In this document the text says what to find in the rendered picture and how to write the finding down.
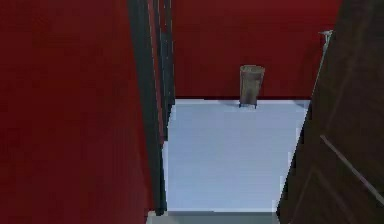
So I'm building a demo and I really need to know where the dark brown room door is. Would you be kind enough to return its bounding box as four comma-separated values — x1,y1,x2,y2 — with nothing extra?
276,0,384,224

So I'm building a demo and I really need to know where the black door frame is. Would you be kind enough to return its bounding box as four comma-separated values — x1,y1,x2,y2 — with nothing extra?
127,0,177,217

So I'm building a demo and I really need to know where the grey door handle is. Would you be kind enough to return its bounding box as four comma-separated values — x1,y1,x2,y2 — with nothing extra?
319,134,384,206

